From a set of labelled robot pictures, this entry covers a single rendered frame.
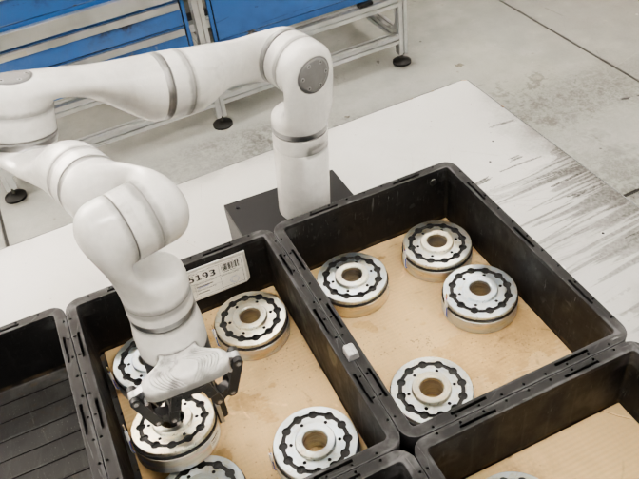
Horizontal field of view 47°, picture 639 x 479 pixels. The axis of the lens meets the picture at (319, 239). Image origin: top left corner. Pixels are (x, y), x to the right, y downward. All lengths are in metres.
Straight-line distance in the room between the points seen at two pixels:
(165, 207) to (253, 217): 0.63
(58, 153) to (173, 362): 0.24
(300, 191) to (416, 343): 0.36
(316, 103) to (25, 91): 0.44
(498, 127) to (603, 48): 1.81
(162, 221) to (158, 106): 0.35
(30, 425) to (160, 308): 0.38
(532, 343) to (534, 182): 0.52
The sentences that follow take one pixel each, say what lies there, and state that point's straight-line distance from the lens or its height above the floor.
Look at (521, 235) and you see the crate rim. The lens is 1.03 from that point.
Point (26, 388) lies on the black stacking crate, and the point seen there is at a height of 0.83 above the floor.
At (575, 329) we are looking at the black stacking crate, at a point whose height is 0.87.
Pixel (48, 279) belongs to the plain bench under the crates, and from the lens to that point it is 1.45.
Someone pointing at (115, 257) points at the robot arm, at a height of 1.19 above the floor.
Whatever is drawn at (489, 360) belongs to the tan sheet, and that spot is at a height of 0.83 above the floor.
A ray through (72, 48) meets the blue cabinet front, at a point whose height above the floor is 0.48.
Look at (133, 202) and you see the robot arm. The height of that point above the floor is 1.22.
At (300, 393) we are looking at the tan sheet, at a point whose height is 0.83.
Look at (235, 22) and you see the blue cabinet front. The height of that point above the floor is 0.40.
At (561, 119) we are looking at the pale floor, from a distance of 2.93.
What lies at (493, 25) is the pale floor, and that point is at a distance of 3.55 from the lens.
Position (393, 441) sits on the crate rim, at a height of 0.93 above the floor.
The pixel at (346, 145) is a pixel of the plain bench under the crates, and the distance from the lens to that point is 1.59.
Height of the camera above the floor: 1.62
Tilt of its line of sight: 43 degrees down
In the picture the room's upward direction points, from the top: 8 degrees counter-clockwise
